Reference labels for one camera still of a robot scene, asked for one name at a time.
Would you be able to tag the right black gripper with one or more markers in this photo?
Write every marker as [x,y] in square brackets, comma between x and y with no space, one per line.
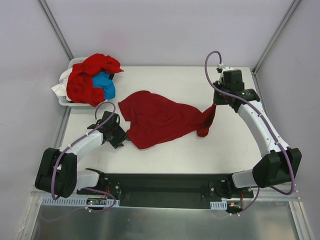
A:
[219,97]

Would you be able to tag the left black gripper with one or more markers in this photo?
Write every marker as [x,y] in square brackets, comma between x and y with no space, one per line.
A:
[119,139]

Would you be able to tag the dark red t shirt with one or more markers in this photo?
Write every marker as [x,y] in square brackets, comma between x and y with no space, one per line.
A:
[155,119]

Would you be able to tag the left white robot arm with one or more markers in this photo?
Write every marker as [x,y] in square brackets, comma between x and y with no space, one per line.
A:
[58,172]

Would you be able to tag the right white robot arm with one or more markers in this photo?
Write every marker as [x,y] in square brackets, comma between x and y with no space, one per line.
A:
[279,162]

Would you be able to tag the blue t shirt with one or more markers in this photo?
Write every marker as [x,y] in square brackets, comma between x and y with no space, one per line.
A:
[104,81]

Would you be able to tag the bright red t shirt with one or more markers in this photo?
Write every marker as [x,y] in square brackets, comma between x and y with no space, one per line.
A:
[80,82]

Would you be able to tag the grey laundry basket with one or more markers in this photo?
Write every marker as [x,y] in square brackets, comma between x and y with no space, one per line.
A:
[90,81]

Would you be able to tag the white t shirt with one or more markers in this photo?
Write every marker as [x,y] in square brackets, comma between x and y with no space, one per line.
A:
[60,89]

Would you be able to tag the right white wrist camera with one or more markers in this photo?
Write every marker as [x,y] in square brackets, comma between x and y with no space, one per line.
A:
[222,68]

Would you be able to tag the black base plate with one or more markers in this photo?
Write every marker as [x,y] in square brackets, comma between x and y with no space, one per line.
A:
[180,191]

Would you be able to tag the left grey cable duct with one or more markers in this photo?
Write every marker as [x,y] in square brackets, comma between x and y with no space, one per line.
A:
[80,202]

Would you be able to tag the grey cable duct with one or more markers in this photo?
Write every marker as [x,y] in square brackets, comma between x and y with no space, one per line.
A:
[219,205]
[80,202]

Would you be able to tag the aluminium rail frame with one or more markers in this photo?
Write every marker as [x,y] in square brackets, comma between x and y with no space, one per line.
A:
[265,194]

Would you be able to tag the right grey cable duct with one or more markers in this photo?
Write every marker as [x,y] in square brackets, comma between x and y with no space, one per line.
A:
[219,205]

